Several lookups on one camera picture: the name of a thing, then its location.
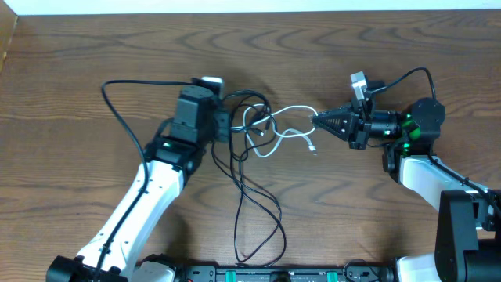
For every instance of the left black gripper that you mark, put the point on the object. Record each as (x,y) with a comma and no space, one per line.
(222,126)

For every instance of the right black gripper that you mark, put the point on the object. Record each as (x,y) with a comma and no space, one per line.
(345,128)

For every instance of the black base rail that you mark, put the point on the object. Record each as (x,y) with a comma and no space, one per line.
(274,275)

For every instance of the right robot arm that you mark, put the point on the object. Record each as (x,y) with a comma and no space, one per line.
(467,244)

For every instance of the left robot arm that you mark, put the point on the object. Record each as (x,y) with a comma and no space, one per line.
(168,160)

